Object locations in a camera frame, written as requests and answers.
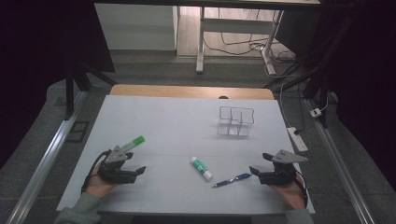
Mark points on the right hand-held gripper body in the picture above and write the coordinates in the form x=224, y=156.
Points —
x=280, y=175

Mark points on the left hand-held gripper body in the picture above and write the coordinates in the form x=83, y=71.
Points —
x=113, y=174

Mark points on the person's left hand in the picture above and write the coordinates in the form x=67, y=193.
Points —
x=98, y=186

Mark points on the person's right hand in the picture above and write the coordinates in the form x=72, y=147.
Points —
x=291, y=196

